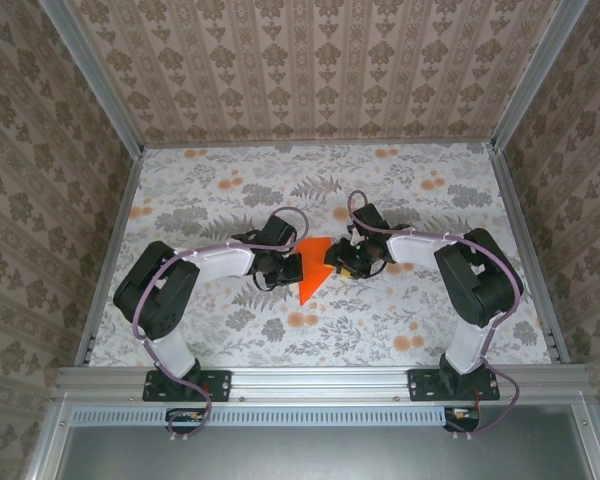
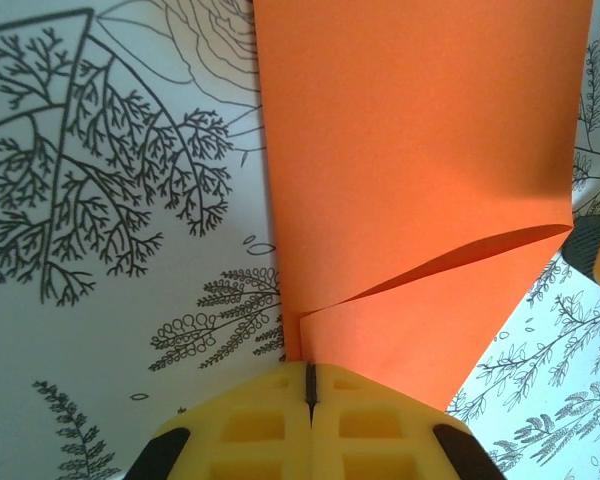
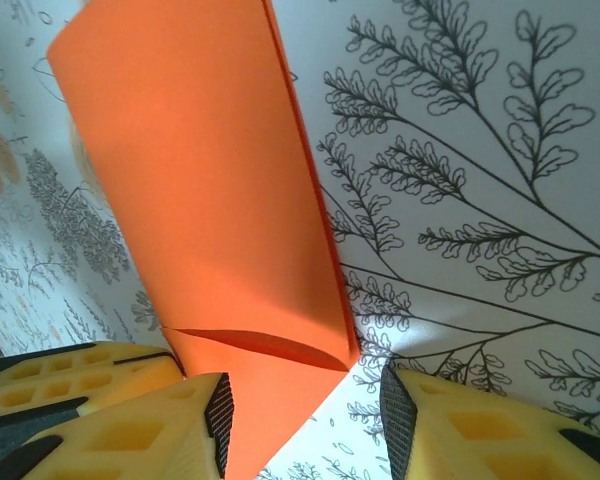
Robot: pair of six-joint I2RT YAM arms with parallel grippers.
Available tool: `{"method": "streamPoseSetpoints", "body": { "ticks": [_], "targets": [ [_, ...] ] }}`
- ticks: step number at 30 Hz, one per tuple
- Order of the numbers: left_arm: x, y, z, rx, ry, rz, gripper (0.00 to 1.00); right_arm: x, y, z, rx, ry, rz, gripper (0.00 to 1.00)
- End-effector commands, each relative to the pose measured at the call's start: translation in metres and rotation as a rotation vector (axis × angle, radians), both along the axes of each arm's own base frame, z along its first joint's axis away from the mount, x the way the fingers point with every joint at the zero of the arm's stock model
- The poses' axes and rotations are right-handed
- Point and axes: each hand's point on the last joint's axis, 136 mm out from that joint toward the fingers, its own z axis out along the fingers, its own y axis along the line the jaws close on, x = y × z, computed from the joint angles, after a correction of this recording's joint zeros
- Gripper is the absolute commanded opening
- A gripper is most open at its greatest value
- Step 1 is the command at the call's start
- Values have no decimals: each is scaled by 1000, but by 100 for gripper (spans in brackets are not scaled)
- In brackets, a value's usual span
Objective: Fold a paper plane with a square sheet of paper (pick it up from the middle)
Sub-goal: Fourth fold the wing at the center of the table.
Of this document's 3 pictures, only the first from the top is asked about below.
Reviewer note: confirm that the orange paper sheet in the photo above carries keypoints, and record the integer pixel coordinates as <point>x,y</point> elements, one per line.
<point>314,275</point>

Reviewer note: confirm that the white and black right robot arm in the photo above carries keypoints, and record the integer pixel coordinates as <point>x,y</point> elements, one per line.
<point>415,250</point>

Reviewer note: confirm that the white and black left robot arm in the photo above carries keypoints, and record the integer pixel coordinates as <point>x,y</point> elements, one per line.
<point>220,260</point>

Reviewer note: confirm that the floral print tablecloth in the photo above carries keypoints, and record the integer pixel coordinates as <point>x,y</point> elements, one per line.
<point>380,325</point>

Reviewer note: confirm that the small black electronics board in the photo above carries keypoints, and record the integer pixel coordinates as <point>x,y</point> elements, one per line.
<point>462,415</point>
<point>185,416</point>

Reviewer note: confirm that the grey metal panel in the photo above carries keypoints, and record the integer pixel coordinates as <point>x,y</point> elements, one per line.
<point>330,455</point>

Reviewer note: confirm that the thin aluminium table edge rail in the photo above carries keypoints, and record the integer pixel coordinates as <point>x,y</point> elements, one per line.
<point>320,144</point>

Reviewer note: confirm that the long aluminium mounting rail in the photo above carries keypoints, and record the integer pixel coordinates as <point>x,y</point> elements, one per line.
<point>320,382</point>

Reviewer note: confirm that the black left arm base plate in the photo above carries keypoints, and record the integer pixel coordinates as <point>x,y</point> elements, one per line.
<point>220,385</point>

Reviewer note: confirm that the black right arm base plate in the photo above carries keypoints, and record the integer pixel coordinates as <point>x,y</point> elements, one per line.
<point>420,385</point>

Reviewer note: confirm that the aluminium side rail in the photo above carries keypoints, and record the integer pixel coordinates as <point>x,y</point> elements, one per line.
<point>113,250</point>
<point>527,250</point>

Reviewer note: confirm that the aluminium frame post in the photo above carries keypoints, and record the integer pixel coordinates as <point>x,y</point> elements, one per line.
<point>537,75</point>
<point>93,75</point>

